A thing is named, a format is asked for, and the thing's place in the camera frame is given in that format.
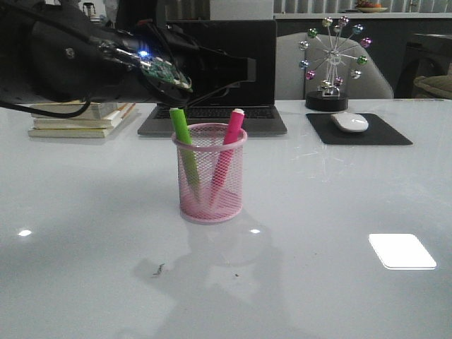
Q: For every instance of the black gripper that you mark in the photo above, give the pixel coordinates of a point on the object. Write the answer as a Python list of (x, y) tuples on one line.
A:
[(211, 70)]

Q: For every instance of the green highlighter pen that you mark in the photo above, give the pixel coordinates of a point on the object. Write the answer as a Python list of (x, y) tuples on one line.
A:
[(183, 135)]

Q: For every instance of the pink highlighter pen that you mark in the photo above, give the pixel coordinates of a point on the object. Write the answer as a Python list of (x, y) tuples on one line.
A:
[(234, 129)]

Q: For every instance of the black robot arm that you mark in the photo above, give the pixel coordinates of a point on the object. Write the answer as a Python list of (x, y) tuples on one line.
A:
[(56, 53)]

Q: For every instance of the pink mesh pen holder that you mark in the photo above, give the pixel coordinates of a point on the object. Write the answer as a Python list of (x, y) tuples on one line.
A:
[(210, 173)]

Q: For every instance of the green circuit board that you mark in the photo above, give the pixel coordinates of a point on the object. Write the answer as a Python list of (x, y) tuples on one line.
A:
[(164, 71)]

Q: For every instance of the grey open laptop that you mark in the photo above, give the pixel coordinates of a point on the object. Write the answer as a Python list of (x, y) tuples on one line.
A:
[(254, 41)]

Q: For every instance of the right grey armchair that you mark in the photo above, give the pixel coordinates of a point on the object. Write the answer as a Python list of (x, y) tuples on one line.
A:
[(291, 85)]

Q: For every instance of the middle white book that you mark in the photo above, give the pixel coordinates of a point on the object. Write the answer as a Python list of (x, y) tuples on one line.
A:
[(110, 121)]

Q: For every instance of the white book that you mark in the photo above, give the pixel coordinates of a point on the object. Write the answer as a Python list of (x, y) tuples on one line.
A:
[(70, 133), (110, 121)]

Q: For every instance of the top yellow book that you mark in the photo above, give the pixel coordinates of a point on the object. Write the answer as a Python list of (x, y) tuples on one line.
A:
[(96, 110)]

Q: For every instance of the ferris wheel desk toy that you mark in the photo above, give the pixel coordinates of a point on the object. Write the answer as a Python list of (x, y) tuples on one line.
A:
[(333, 52)]

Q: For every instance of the white computer mouse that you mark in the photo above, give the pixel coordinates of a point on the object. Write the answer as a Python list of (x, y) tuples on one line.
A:
[(350, 122)]

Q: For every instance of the fruit bowl on counter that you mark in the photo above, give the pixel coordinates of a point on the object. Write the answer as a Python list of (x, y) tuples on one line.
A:
[(369, 7)]

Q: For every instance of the black mouse pad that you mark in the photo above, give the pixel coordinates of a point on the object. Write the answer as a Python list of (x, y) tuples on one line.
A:
[(379, 132)]

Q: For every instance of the bottom white book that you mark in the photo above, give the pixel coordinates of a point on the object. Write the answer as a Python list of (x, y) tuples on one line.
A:
[(70, 133)]

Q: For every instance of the olive cushion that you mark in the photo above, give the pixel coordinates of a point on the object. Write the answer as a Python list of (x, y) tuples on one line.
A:
[(438, 86)]

